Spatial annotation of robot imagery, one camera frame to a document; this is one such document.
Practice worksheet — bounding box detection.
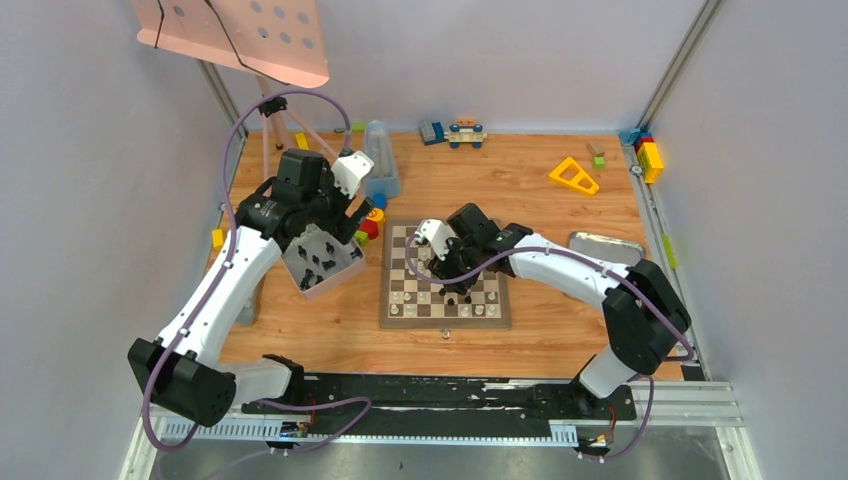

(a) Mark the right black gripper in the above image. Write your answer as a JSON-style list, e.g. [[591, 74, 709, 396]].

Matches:
[[428, 236, 483, 296]]

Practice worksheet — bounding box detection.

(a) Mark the wooden chess board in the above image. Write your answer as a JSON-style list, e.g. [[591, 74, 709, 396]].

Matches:
[[380, 219, 512, 330]]

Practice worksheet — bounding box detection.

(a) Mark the grey toy microphone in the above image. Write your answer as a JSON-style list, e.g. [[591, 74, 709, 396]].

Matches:
[[235, 279, 265, 326]]

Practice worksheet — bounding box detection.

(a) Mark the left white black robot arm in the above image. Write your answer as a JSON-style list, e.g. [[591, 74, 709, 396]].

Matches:
[[128, 149, 374, 427]]

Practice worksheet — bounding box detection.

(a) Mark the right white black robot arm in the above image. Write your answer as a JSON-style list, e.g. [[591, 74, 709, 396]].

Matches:
[[406, 203, 695, 418]]

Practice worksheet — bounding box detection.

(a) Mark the green small block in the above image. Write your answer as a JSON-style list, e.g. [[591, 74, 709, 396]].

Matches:
[[354, 230, 370, 247]]

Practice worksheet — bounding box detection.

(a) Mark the red round block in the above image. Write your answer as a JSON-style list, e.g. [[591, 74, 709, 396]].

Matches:
[[360, 219, 380, 240]]

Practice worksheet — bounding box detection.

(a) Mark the yellow round sign block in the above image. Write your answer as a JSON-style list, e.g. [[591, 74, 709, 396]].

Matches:
[[367, 207, 385, 228]]

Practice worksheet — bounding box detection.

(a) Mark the blue small block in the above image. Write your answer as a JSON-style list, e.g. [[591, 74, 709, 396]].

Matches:
[[372, 193, 388, 210]]

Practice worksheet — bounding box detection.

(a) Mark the yellow block near stand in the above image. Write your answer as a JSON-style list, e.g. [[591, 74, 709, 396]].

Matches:
[[294, 132, 310, 150]]

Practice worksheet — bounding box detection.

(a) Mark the small yellow cube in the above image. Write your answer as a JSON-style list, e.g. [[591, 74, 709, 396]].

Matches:
[[211, 229, 226, 252]]

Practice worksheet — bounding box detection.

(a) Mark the wooden toy car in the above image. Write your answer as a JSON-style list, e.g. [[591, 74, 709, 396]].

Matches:
[[445, 119, 488, 149]]

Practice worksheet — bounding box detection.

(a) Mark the blue grey brick block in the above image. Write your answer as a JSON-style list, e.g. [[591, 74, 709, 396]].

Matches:
[[419, 120, 447, 146]]

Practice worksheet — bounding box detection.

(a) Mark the yellow triangle shape toy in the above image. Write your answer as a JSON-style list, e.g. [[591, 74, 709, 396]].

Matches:
[[548, 157, 600, 196]]

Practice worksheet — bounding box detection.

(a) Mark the silver metal tin lid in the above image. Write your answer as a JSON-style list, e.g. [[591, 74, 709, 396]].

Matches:
[[567, 231, 647, 266]]

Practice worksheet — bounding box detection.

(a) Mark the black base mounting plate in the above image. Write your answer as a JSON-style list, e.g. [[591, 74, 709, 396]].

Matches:
[[278, 373, 637, 437]]

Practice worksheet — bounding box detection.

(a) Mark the wooden brown block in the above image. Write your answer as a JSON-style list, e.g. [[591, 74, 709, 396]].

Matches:
[[586, 142, 605, 157]]

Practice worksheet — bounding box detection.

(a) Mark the pink music stand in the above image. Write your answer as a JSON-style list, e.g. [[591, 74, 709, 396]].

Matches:
[[127, 0, 360, 183]]

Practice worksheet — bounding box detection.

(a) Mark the stacked coloured bricks corner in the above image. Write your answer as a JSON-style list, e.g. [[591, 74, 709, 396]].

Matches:
[[618, 129, 664, 184]]

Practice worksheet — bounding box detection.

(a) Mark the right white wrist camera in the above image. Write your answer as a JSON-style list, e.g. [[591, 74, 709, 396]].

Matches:
[[415, 219, 456, 260]]

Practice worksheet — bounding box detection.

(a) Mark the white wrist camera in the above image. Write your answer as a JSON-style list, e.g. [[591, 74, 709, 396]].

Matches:
[[331, 151, 374, 199], [415, 219, 456, 260]]

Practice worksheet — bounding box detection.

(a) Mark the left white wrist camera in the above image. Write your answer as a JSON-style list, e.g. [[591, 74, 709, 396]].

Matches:
[[331, 151, 374, 199]]

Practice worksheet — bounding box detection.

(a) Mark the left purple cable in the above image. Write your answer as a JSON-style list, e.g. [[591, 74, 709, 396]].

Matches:
[[141, 89, 374, 458]]

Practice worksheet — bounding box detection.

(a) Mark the purple cable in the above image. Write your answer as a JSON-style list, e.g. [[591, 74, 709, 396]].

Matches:
[[141, 89, 374, 458], [404, 233, 696, 464]]

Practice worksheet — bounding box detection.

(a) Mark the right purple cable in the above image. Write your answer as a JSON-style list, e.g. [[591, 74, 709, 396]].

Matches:
[[404, 233, 696, 464]]

